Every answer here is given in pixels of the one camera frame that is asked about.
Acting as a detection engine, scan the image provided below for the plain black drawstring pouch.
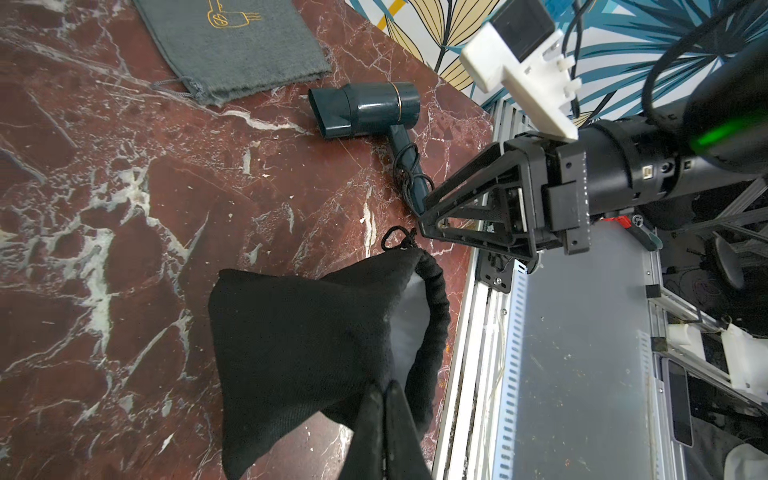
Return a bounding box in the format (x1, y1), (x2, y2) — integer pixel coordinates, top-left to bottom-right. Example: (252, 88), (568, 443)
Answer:
(208, 230), (451, 479)

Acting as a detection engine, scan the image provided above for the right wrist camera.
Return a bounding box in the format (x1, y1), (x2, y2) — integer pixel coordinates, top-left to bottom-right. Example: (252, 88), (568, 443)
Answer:
(460, 1), (582, 141)

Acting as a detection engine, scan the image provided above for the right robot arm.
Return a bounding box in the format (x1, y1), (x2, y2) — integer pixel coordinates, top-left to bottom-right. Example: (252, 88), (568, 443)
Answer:
(419, 39), (767, 264)

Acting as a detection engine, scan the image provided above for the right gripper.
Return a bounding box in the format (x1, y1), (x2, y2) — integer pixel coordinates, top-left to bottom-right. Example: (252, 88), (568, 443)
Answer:
(418, 134), (591, 273)

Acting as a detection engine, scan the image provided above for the grey hair dryer pouch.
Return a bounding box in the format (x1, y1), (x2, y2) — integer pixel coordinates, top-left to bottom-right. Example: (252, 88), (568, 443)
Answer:
(135, 0), (331, 106)

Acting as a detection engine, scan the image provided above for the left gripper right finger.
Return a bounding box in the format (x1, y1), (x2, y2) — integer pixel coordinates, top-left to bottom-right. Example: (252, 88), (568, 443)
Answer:
(385, 381), (431, 480)

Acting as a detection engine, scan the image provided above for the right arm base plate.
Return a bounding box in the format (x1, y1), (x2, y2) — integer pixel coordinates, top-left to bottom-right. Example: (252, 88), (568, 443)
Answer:
(475, 250), (514, 294)

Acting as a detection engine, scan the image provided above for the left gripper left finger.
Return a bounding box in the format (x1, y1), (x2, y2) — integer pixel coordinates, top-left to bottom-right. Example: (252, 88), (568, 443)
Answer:
(338, 384), (385, 480)

